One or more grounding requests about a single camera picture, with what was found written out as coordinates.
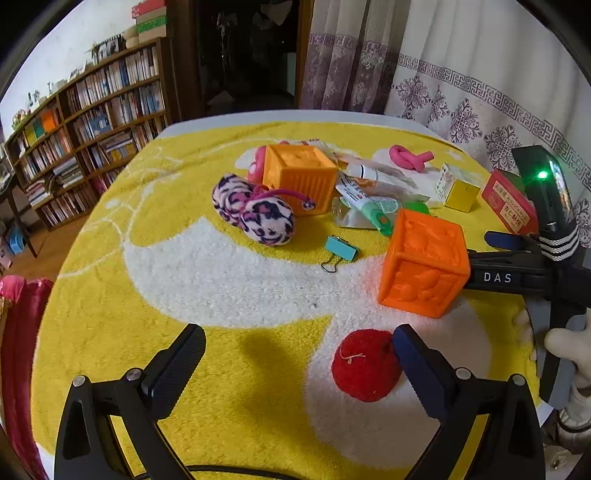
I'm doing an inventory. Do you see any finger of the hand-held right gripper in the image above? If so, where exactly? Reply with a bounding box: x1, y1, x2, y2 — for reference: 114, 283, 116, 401
484, 230, 548, 259
464, 249, 555, 301

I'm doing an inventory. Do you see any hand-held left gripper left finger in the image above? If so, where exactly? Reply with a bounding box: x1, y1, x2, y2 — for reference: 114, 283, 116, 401
54, 323, 207, 480

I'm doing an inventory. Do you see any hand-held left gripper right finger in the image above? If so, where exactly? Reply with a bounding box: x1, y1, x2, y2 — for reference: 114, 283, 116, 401
392, 323, 546, 480

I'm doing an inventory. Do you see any red carton white label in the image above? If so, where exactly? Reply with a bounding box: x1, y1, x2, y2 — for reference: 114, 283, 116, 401
481, 168, 541, 234

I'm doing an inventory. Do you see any red pompom ball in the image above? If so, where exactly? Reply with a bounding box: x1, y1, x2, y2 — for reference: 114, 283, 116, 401
331, 330, 402, 403

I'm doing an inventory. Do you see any yellow and white carton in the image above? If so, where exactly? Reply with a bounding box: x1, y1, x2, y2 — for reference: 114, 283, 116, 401
435, 162, 481, 213

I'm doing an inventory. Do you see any orange embossed toy cube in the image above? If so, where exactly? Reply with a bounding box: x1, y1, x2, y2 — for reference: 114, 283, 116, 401
378, 209, 472, 318
263, 144, 340, 217

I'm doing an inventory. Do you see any pink leopard plush toy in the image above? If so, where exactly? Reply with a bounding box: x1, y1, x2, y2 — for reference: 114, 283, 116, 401
212, 173, 319, 246

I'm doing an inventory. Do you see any large pink tube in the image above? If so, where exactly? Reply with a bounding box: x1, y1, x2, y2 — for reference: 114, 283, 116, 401
247, 147, 269, 185

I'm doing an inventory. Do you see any person's right hand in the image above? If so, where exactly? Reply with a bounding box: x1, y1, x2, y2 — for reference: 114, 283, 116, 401
545, 309, 591, 416

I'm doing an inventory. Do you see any yellow and white blanket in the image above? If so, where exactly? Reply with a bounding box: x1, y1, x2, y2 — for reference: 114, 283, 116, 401
30, 121, 550, 480

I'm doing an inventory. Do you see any small pink knotted tube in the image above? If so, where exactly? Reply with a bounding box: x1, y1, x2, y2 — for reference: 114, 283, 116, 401
389, 144, 435, 172

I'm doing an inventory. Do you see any green and white tube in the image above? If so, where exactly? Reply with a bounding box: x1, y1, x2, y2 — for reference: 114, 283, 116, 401
355, 196, 432, 236

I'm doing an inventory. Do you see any teal binder clip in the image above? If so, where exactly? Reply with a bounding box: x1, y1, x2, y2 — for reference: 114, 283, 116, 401
321, 235, 361, 274

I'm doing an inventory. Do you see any white squeeze tube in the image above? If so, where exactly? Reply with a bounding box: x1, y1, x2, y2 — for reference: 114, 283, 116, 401
344, 161, 407, 183

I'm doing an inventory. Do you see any clear plastic packet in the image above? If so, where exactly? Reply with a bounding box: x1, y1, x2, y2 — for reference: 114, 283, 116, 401
331, 198, 370, 229

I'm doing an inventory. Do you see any magenta shiny cloth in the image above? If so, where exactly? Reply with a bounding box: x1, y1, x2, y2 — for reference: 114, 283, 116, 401
0, 274, 56, 480

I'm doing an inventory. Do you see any white purple patterned curtain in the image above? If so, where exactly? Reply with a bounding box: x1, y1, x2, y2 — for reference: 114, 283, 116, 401
383, 0, 591, 241

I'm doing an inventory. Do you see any sheer purple patterned curtain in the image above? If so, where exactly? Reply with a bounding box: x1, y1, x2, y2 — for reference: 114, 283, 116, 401
298, 0, 411, 116

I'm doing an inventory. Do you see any wooden bookshelf with books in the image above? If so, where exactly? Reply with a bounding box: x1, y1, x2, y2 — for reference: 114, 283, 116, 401
4, 37, 181, 232

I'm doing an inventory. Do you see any red and white flat box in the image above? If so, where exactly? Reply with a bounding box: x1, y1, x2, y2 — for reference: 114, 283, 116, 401
131, 0, 167, 19

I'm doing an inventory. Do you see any wooden door frame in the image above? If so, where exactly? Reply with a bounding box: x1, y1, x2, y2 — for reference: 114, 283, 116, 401
164, 0, 315, 125

